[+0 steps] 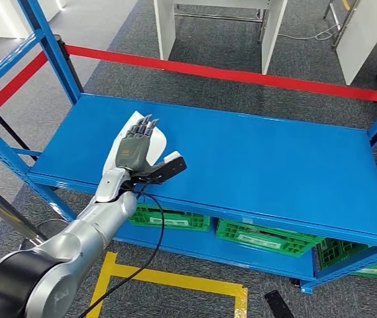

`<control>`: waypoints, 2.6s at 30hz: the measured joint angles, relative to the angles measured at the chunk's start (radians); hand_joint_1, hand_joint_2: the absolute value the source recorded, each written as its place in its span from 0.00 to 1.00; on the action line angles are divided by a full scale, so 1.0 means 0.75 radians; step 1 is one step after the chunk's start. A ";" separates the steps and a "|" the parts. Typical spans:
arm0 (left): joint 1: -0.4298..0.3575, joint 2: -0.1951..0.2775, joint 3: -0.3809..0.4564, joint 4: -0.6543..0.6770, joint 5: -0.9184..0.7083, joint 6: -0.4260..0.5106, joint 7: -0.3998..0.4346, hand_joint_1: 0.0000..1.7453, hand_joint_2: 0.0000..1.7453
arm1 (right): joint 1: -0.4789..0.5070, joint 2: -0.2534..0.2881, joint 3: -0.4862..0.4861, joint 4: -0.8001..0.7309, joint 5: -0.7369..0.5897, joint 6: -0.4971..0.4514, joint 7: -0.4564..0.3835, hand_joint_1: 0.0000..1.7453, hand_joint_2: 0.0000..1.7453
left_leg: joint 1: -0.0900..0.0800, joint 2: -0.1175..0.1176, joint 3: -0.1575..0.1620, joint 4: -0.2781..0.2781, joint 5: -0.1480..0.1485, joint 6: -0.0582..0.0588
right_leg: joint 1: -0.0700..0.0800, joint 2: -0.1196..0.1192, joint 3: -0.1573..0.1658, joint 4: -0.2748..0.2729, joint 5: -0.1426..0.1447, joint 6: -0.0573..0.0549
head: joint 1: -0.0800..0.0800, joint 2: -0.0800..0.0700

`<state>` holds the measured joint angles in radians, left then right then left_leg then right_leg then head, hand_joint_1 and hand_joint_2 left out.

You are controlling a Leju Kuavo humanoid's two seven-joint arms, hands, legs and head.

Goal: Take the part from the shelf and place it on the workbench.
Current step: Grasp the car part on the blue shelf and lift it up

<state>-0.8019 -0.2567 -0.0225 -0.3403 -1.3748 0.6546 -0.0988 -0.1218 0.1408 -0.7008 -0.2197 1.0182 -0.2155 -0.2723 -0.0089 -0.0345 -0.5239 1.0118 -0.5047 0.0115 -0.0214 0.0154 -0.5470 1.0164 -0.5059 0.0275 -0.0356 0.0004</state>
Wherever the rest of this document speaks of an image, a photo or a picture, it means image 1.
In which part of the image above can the blue metal shelf rack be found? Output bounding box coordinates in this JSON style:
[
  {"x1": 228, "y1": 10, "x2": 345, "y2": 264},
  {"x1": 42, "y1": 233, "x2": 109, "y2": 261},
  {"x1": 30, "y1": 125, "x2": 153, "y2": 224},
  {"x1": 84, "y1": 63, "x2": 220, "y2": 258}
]
[{"x1": 0, "y1": 0, "x2": 377, "y2": 295}]

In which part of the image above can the dark stanchion post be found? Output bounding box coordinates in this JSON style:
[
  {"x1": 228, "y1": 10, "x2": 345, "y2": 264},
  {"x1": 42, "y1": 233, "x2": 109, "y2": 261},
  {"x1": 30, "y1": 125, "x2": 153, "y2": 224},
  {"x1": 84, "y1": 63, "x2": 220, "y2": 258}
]
[{"x1": 54, "y1": 37, "x2": 85, "y2": 95}]

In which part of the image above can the chrome stanchion post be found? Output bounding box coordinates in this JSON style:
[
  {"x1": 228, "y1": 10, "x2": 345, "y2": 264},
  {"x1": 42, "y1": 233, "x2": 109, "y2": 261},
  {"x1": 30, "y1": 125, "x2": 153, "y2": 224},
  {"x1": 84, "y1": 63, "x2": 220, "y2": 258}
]
[{"x1": 0, "y1": 174, "x2": 48, "y2": 246}]

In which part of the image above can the short red barrier belt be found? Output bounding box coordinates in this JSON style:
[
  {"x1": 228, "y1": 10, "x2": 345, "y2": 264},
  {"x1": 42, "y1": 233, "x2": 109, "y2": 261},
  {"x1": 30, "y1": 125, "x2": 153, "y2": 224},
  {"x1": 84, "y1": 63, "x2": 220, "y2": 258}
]
[{"x1": 0, "y1": 50, "x2": 48, "y2": 122}]

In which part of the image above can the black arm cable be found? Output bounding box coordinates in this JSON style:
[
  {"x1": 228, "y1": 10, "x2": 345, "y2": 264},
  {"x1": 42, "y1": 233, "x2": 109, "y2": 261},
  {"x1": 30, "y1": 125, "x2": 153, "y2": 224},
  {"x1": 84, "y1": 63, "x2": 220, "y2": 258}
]
[{"x1": 79, "y1": 188, "x2": 165, "y2": 318}]

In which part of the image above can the chrome metal frame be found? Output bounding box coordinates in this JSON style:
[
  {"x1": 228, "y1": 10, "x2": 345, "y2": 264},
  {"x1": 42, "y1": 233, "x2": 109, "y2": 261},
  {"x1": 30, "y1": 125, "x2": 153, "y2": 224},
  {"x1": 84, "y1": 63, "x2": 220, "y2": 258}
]
[{"x1": 322, "y1": 0, "x2": 361, "y2": 49}]

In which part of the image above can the yellow floor tape square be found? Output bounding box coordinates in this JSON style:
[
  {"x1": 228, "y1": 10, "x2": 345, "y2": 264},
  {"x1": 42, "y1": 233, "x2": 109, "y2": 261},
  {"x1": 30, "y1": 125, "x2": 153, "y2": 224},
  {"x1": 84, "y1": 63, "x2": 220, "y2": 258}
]
[{"x1": 86, "y1": 251, "x2": 248, "y2": 318}]

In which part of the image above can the open green plastic crate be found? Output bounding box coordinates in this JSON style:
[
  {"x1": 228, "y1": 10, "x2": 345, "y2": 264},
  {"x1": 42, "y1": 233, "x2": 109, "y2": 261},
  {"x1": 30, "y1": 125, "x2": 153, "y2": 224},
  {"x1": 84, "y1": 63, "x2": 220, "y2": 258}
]
[{"x1": 316, "y1": 170, "x2": 377, "y2": 275}]

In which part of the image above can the white floor cable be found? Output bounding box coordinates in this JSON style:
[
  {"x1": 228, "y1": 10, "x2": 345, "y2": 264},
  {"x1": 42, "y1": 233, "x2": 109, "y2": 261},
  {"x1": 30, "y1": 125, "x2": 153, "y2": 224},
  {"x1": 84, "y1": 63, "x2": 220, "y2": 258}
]
[{"x1": 277, "y1": 24, "x2": 341, "y2": 42}]

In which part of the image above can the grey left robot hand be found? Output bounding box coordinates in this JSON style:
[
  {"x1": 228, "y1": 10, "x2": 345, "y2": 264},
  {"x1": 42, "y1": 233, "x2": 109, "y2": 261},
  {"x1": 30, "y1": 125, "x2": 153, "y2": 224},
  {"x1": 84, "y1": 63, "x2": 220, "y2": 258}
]
[{"x1": 114, "y1": 114, "x2": 160, "y2": 173}]

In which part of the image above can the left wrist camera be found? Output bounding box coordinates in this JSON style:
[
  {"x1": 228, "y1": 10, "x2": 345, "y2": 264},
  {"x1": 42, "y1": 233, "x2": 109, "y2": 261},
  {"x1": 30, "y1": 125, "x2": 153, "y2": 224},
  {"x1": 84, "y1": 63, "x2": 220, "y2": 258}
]
[{"x1": 130, "y1": 150, "x2": 188, "y2": 186}]

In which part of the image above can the long red barrier belt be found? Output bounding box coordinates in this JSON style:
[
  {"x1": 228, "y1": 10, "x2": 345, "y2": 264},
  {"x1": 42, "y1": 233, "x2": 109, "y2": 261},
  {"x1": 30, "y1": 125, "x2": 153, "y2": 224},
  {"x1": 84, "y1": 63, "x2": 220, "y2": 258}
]
[{"x1": 64, "y1": 44, "x2": 377, "y2": 105}]

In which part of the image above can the white table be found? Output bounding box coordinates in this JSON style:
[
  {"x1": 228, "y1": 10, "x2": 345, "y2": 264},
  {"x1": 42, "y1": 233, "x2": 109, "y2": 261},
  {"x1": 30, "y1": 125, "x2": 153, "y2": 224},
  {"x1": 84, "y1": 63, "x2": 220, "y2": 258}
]
[
  {"x1": 153, "y1": 0, "x2": 288, "y2": 75},
  {"x1": 335, "y1": 0, "x2": 377, "y2": 86}
]

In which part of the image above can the white curved plastic part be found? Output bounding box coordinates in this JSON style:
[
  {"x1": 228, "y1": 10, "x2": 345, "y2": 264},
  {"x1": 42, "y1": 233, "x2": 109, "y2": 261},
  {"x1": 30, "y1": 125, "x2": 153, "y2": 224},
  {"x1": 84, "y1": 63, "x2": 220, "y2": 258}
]
[{"x1": 102, "y1": 110, "x2": 168, "y2": 176}]

